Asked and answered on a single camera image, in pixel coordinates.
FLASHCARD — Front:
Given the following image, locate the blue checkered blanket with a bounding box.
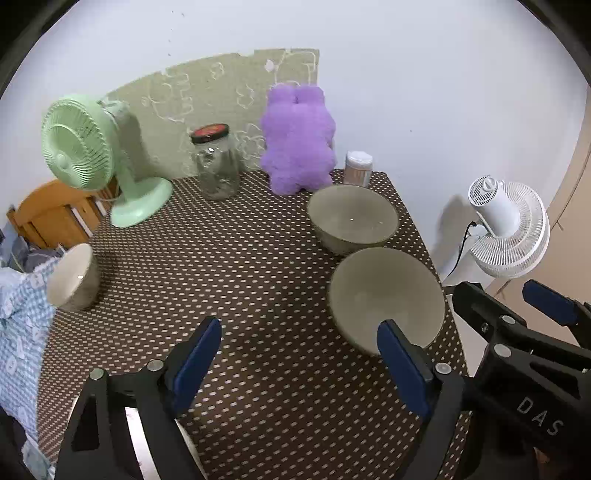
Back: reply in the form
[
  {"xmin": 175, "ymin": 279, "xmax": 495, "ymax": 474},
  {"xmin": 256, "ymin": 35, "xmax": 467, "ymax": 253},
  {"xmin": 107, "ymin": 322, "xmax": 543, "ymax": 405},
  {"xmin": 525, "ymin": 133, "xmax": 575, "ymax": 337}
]
[{"xmin": 0, "ymin": 249, "xmax": 58, "ymax": 462}]

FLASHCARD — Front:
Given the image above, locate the white standing fan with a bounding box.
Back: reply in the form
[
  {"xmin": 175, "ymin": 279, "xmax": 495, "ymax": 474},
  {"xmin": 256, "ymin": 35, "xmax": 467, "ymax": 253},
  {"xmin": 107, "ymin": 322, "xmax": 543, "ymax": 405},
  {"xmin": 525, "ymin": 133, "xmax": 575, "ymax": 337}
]
[{"xmin": 468, "ymin": 174, "xmax": 551, "ymax": 280}]

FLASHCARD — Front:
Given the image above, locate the purple plush toy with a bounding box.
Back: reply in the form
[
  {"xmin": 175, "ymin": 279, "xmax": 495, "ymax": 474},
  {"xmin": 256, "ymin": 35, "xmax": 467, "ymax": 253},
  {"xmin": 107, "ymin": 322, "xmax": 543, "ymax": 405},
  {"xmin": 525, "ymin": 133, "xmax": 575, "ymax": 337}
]
[{"xmin": 259, "ymin": 84, "xmax": 336, "ymax": 195}]

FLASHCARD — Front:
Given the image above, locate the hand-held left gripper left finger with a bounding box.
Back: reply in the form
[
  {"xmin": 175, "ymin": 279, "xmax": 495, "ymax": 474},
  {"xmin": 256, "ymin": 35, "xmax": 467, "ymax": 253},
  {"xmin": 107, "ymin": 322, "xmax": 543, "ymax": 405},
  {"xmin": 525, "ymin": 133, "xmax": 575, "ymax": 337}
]
[{"xmin": 54, "ymin": 316, "xmax": 223, "ymax": 480}]

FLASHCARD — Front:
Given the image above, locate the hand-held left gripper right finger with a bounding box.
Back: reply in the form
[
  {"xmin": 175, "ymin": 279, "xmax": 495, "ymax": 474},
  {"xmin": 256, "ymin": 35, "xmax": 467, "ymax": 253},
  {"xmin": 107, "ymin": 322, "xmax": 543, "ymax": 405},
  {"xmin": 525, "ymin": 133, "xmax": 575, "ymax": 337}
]
[{"xmin": 376, "ymin": 318, "xmax": 467, "ymax": 480}]

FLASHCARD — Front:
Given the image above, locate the brown polka dot tablecloth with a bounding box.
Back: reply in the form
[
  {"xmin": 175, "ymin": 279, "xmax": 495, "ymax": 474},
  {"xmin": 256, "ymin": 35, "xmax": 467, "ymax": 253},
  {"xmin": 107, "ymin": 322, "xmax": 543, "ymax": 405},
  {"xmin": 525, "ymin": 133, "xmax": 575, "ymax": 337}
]
[{"xmin": 36, "ymin": 171, "xmax": 474, "ymax": 480}]

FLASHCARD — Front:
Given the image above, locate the white plate with pink pattern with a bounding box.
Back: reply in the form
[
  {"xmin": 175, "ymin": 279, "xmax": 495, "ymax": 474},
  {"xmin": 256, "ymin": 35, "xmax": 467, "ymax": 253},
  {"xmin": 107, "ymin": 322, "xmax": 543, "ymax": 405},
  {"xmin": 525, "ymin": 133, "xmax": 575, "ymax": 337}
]
[{"xmin": 124, "ymin": 406, "xmax": 204, "ymax": 480}]

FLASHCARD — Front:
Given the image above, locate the green patterned board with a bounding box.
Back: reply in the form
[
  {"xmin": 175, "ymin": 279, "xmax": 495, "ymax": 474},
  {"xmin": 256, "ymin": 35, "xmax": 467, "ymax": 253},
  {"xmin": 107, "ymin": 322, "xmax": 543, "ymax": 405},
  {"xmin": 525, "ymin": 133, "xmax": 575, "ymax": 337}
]
[{"xmin": 102, "ymin": 47, "xmax": 320, "ymax": 180}]

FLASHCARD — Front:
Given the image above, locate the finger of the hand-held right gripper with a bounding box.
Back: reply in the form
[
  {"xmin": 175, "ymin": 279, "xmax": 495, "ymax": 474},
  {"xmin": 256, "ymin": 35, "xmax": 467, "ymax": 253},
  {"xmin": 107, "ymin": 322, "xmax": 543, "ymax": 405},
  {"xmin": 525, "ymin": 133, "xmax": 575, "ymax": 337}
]
[
  {"xmin": 451, "ymin": 281, "xmax": 591, "ymax": 402},
  {"xmin": 523, "ymin": 279, "xmax": 591, "ymax": 335}
]

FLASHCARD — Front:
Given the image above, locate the black fan cable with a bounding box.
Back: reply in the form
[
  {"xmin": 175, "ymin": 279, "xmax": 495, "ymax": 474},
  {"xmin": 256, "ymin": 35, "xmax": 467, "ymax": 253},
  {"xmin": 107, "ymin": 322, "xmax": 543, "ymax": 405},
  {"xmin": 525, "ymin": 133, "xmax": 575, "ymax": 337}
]
[{"xmin": 441, "ymin": 222, "xmax": 481, "ymax": 282}]

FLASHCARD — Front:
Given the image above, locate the green desk fan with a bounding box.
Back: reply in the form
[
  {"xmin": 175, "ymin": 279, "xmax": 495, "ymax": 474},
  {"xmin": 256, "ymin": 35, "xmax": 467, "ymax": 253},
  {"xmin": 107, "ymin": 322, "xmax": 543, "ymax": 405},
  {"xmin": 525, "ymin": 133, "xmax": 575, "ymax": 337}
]
[{"xmin": 41, "ymin": 94, "xmax": 174, "ymax": 228}]

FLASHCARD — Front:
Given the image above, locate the wooden chair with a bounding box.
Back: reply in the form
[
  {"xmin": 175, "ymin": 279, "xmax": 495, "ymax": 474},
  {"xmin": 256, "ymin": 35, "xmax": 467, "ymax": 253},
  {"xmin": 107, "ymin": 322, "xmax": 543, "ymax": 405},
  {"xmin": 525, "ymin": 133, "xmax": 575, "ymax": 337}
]
[{"xmin": 6, "ymin": 179, "xmax": 114, "ymax": 252}]

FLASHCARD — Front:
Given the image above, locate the cotton swab container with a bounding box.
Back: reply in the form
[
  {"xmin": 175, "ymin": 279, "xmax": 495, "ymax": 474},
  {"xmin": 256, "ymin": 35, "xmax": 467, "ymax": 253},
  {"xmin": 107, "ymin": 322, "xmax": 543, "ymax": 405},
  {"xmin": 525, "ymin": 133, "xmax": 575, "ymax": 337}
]
[{"xmin": 344, "ymin": 150, "xmax": 374, "ymax": 188}]

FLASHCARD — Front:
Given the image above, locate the glass jar with red lid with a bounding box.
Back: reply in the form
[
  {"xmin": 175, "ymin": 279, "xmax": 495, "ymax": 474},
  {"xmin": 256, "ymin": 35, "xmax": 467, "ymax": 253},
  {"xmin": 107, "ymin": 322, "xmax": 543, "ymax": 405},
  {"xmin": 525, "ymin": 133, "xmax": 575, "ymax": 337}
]
[{"xmin": 190, "ymin": 123, "xmax": 242, "ymax": 201}]

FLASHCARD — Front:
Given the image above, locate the grey ceramic bowl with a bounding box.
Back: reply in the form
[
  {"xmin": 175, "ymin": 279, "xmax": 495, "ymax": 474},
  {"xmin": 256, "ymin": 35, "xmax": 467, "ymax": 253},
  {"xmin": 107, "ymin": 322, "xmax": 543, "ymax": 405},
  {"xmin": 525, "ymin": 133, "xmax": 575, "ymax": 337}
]
[
  {"xmin": 46, "ymin": 243, "xmax": 101, "ymax": 312},
  {"xmin": 307, "ymin": 185, "xmax": 400, "ymax": 256},
  {"xmin": 328, "ymin": 248, "xmax": 447, "ymax": 357}
]

